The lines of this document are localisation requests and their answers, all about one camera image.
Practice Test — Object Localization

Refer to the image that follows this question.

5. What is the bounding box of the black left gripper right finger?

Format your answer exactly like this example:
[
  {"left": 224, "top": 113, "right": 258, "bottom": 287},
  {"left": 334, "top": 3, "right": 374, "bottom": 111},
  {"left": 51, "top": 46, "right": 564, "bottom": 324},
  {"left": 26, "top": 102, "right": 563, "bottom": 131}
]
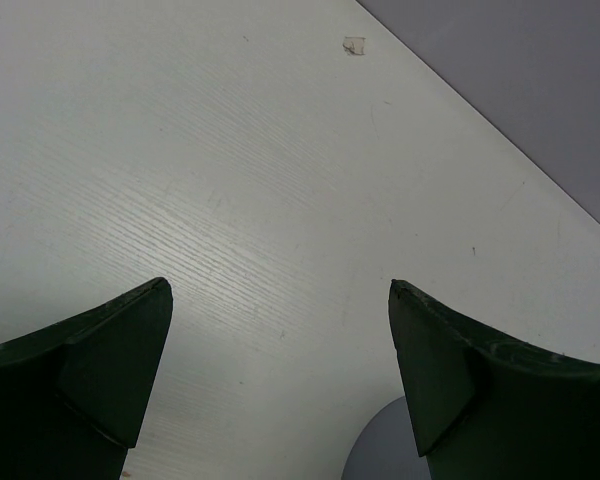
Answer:
[{"left": 388, "top": 280, "right": 600, "bottom": 479}]

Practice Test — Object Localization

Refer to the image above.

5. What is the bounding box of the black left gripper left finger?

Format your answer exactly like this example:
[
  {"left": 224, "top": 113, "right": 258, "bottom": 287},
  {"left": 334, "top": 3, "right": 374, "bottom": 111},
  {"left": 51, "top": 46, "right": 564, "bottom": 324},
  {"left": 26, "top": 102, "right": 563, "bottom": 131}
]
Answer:
[{"left": 0, "top": 278, "right": 173, "bottom": 479}]

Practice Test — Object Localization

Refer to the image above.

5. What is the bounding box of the white plastic bin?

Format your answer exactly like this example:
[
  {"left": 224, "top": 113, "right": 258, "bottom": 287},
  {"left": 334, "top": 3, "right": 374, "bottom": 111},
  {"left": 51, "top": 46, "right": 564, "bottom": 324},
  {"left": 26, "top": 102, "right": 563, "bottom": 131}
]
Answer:
[{"left": 341, "top": 397, "right": 431, "bottom": 480}]

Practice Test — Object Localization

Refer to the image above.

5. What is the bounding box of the clear tape scrap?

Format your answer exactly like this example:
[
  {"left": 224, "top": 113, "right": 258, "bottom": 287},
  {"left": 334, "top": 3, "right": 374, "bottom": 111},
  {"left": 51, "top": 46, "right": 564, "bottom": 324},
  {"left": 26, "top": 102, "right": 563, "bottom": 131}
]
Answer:
[{"left": 342, "top": 36, "right": 366, "bottom": 56}]

